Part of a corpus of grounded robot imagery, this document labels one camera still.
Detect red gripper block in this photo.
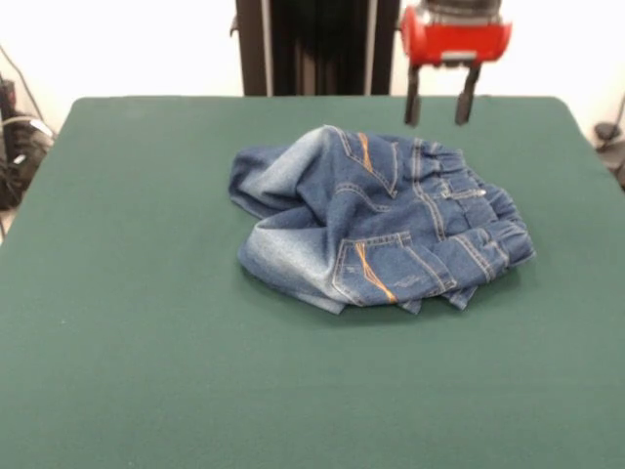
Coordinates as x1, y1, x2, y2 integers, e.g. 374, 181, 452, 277
399, 4, 515, 128

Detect blue denim jeans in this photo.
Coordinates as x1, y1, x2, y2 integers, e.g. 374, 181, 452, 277
227, 124, 538, 317

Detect black metal column stand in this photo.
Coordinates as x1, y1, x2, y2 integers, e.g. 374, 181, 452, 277
229, 0, 406, 98

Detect black round plug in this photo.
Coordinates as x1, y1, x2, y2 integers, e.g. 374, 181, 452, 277
593, 121, 619, 144

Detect dark green table cloth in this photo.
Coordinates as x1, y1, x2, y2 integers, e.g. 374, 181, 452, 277
0, 95, 625, 469

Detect black upright power strip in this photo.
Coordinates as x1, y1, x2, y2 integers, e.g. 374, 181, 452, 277
0, 77, 20, 118

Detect white cable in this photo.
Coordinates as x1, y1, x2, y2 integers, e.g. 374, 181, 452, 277
0, 112, 54, 146

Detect black cable bundle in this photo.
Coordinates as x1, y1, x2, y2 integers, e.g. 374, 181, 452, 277
0, 112, 56, 211

